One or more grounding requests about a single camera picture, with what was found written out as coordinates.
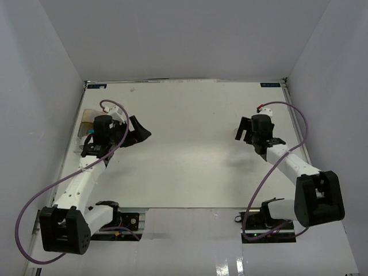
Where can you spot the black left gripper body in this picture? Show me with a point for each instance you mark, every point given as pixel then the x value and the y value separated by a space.
pixel 119 130

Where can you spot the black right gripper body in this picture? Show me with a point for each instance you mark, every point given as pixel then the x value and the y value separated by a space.
pixel 254 138

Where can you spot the small clear tape roll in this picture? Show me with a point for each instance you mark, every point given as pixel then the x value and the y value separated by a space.
pixel 238 134

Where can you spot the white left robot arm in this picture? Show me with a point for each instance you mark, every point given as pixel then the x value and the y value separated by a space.
pixel 67 226

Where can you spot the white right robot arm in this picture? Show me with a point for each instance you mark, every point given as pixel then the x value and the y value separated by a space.
pixel 317 199

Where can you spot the clear brown organizer container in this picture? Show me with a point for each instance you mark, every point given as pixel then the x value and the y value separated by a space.
pixel 86 123

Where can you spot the black label right corner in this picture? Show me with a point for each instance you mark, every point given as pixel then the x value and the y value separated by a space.
pixel 269 84

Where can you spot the black label corner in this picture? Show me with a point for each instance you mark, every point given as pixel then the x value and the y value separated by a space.
pixel 269 84
pixel 96 86

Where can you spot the black label left corner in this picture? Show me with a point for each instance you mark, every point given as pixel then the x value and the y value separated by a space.
pixel 96 86

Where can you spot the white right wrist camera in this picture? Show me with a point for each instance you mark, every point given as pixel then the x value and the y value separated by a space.
pixel 264 111

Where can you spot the aluminium rail right edge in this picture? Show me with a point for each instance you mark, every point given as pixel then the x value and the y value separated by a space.
pixel 299 130

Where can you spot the aluminium rail edge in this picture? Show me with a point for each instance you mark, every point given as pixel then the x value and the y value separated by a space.
pixel 299 130
pixel 36 225

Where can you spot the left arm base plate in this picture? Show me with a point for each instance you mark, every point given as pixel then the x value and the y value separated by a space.
pixel 130 229

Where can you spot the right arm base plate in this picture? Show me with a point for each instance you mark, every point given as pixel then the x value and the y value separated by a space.
pixel 255 226

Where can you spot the aluminium rail left edge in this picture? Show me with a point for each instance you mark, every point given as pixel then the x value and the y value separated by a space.
pixel 36 225

